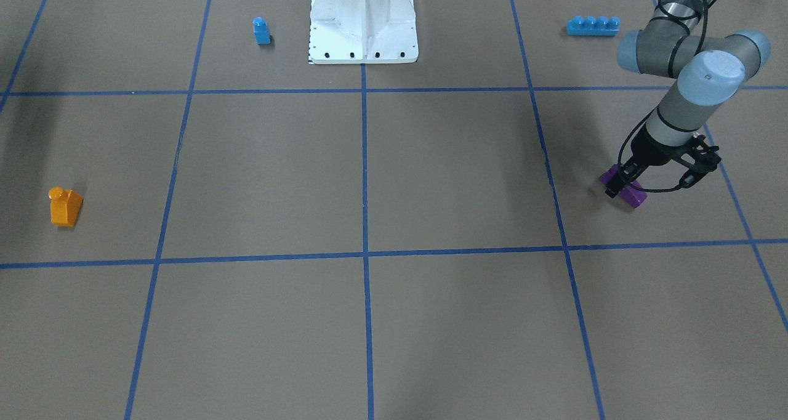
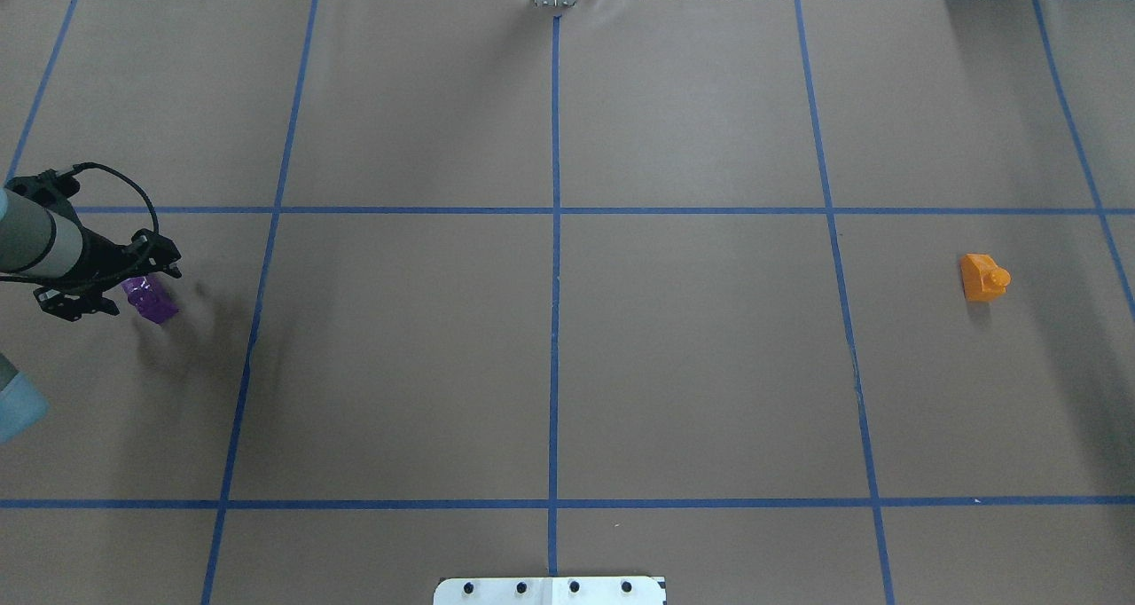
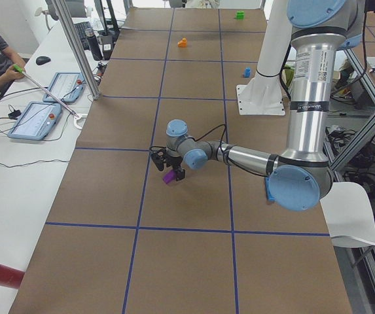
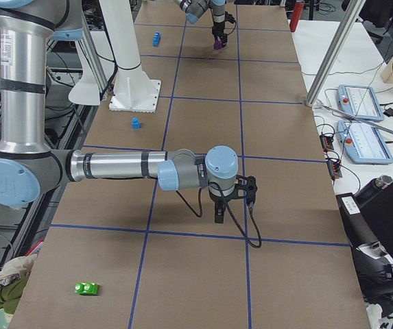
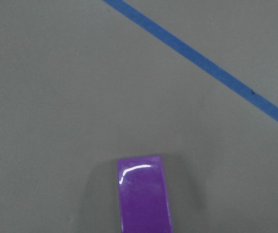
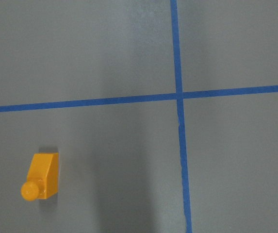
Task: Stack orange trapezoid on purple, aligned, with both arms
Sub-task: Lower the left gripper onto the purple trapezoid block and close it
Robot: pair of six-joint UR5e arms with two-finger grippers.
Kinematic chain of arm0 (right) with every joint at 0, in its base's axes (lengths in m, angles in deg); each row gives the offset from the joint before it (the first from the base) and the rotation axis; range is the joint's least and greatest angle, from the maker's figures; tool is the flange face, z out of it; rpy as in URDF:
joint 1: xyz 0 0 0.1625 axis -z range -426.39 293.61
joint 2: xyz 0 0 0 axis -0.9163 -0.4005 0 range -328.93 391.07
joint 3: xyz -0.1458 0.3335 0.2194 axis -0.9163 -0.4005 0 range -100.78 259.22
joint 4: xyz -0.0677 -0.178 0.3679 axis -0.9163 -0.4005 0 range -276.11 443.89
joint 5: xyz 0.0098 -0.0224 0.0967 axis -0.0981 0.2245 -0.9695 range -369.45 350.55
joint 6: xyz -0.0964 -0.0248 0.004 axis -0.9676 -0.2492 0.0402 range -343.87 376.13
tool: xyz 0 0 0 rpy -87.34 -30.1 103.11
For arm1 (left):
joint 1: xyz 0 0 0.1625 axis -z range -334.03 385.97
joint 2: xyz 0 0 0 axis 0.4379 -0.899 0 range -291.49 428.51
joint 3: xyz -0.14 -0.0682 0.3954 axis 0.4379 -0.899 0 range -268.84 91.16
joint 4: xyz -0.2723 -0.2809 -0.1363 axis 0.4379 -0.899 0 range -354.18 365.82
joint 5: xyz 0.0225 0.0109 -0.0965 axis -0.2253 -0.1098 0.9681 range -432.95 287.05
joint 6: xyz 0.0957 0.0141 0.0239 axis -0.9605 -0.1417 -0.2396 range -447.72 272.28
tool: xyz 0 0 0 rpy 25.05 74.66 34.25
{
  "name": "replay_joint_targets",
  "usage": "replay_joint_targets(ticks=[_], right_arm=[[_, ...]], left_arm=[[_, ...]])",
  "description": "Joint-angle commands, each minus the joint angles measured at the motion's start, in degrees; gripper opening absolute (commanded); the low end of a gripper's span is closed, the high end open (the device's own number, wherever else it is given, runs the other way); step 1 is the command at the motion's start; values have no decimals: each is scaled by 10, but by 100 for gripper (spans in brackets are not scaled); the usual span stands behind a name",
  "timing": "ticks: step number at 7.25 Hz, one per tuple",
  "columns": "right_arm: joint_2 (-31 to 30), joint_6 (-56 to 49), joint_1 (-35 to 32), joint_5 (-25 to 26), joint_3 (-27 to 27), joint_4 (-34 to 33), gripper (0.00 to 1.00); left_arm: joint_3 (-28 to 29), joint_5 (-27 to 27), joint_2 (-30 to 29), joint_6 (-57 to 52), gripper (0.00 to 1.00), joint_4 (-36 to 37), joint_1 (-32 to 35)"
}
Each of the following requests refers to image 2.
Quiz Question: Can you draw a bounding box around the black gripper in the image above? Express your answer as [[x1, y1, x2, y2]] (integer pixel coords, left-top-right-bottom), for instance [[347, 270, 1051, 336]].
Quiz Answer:
[[79, 229, 183, 291]]

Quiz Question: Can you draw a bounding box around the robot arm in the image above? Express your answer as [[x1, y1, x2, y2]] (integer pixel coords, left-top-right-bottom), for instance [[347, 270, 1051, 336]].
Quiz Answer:
[[1, 188, 182, 322]]

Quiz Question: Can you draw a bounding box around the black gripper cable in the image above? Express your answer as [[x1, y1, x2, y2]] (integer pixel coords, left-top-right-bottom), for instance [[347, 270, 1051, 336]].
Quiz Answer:
[[9, 162, 160, 238]]

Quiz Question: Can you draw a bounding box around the purple trapezoid block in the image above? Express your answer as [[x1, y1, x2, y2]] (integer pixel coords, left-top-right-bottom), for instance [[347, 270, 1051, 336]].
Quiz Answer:
[[121, 275, 180, 326]]

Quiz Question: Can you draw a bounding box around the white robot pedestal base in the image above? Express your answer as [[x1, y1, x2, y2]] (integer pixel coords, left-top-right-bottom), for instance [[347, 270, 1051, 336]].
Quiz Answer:
[[432, 575, 669, 604]]

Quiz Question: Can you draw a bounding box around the orange trapezoid block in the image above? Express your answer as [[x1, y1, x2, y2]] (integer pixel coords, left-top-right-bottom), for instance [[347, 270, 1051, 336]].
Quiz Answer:
[[959, 253, 1011, 304]]

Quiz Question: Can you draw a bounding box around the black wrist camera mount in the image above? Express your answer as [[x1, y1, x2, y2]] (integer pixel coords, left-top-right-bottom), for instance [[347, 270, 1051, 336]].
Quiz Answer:
[[33, 287, 119, 322]]

